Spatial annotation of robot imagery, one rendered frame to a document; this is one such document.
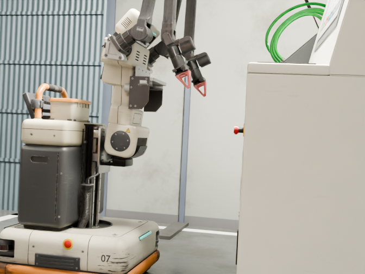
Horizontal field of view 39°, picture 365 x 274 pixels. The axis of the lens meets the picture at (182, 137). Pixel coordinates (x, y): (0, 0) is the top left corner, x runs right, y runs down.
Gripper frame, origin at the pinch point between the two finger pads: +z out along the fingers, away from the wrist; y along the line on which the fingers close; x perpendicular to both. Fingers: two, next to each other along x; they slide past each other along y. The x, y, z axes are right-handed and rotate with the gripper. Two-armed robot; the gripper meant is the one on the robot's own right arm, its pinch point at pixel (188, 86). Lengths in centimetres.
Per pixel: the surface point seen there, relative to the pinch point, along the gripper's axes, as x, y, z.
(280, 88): -40, -86, 27
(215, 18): -6, 202, -80
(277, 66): -41, -86, 21
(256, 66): -36, -87, 18
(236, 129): -16.8, -30.0, 28.7
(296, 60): -48, -15, 11
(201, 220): 71, 197, 74
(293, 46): -56, 203, -30
